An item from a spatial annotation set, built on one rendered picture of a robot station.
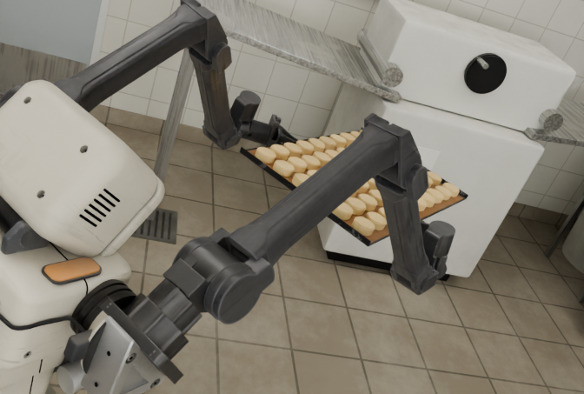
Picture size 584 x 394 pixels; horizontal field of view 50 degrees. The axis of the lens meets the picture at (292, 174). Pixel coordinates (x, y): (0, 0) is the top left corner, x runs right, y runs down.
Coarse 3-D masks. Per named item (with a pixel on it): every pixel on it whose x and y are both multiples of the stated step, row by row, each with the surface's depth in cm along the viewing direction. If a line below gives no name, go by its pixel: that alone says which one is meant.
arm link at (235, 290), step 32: (384, 128) 98; (352, 160) 94; (384, 160) 97; (416, 160) 103; (320, 192) 90; (352, 192) 95; (256, 224) 87; (288, 224) 87; (256, 256) 83; (224, 288) 79; (256, 288) 83; (224, 320) 81
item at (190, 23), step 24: (192, 0) 119; (168, 24) 115; (192, 24) 116; (216, 24) 120; (120, 48) 111; (144, 48) 111; (168, 48) 114; (96, 72) 107; (120, 72) 108; (144, 72) 114; (72, 96) 103; (96, 96) 107
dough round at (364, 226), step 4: (356, 220) 139; (360, 220) 140; (364, 220) 141; (368, 220) 141; (352, 224) 140; (356, 224) 138; (360, 224) 138; (364, 224) 139; (368, 224) 139; (372, 224) 140; (356, 228) 138; (360, 228) 138; (364, 228) 138; (368, 228) 138; (372, 228) 139; (360, 232) 138; (364, 232) 138; (368, 232) 138; (372, 232) 139
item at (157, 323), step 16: (160, 288) 79; (176, 288) 78; (112, 304) 77; (128, 304) 79; (144, 304) 77; (160, 304) 77; (176, 304) 77; (192, 304) 78; (128, 320) 76; (144, 320) 76; (160, 320) 76; (176, 320) 77; (192, 320) 79; (144, 336) 74; (160, 336) 76; (176, 336) 76; (144, 352) 73; (160, 352) 73; (176, 352) 79; (160, 368) 73; (176, 368) 76
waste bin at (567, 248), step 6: (582, 210) 388; (582, 216) 384; (576, 222) 391; (582, 222) 382; (576, 228) 387; (582, 228) 381; (570, 234) 394; (576, 234) 385; (582, 234) 380; (570, 240) 390; (576, 240) 384; (582, 240) 379; (564, 246) 396; (570, 246) 389; (576, 246) 383; (582, 246) 379; (564, 252) 394; (570, 252) 388; (576, 252) 383; (582, 252) 379; (570, 258) 387; (576, 258) 383; (582, 258) 379; (576, 264) 383; (582, 264) 380; (582, 270) 380
